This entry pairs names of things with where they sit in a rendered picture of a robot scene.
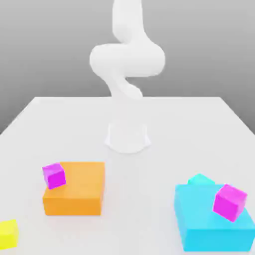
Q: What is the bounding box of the small yellow cube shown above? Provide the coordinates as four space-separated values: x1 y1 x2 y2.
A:
0 219 19 250

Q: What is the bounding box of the small magenta cube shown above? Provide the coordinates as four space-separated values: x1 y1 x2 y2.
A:
42 162 67 190
212 183 248 223

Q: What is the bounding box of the large orange box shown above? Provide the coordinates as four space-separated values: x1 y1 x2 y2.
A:
42 161 106 216

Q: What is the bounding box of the small turquoise cube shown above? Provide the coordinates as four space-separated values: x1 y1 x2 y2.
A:
187 173 216 186

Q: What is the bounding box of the large cyan box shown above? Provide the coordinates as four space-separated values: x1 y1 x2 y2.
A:
174 184 255 253

